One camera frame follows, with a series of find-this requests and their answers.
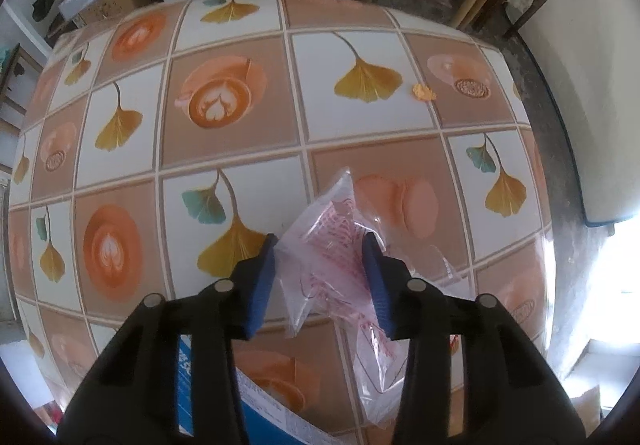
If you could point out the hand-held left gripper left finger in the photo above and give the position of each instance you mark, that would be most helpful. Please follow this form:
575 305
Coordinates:
257 285

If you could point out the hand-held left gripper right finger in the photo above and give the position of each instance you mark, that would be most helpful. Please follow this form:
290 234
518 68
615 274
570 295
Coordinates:
380 285

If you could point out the clear plastic bag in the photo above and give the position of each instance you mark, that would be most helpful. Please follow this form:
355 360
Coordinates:
325 255

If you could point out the blue and white box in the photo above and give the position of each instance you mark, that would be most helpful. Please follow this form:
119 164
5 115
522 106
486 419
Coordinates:
270 425

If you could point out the table with patterned tablecloth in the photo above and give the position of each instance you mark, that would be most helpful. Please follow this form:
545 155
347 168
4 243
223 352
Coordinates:
325 115

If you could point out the orange peel piece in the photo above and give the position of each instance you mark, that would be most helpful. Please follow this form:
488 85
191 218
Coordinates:
423 92

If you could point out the white mattress with blue edge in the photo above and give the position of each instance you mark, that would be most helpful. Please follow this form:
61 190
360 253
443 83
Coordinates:
590 100

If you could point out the wooden chair with cushion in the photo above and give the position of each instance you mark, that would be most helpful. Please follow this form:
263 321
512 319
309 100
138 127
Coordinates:
22 52

